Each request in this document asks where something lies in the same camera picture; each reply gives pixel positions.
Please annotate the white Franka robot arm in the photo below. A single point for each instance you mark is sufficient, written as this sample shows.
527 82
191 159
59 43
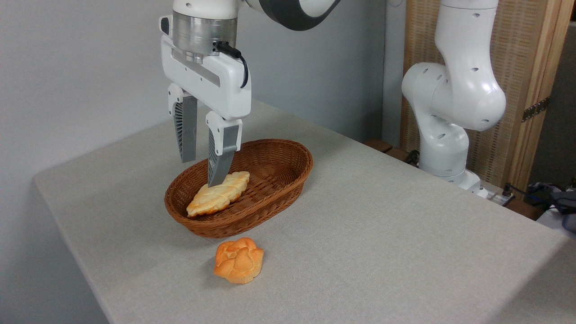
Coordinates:
454 94

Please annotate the brown woven wicker basket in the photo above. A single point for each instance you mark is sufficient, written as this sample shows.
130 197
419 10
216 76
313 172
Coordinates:
274 175

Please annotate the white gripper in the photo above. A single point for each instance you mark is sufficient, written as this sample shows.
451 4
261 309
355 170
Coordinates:
225 90

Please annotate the white power strip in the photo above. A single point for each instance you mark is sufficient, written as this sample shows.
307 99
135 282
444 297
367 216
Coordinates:
497 197

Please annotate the wooden woven folding screen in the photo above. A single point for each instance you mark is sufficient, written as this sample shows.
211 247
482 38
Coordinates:
522 54

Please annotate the round orange bread roll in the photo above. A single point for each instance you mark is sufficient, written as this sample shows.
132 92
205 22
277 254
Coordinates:
238 263

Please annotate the long pale braided bread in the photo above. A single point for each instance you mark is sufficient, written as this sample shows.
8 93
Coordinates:
216 200

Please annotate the dark metal screen hinge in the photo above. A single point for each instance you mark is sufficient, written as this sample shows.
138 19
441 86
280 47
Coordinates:
535 109

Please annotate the blue grey bag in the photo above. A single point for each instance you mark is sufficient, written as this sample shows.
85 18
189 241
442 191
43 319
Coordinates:
562 202

